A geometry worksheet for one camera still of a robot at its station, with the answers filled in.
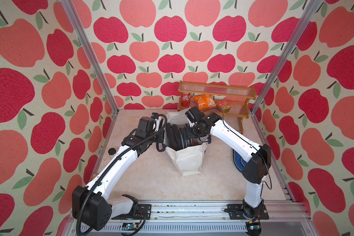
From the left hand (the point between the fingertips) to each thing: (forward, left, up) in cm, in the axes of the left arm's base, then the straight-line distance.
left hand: (164, 133), depth 79 cm
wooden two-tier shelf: (+44, -41, -3) cm, 60 cm away
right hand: (+2, -15, -5) cm, 16 cm away
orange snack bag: (+29, -26, -1) cm, 39 cm away
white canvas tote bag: (-13, -13, -7) cm, 19 cm away
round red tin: (+26, -39, -3) cm, 47 cm away
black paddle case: (+2, -5, -5) cm, 8 cm away
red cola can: (+28, -13, +1) cm, 30 cm away
